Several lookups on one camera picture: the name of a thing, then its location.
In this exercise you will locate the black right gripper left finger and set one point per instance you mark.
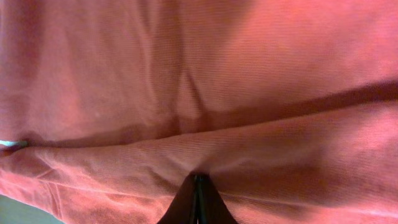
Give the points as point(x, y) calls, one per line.
point(182, 210)

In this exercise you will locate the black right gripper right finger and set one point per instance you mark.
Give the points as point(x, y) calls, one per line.
point(211, 208)

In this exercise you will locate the orange soccer print t-shirt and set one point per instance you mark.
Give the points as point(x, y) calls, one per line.
point(289, 106)

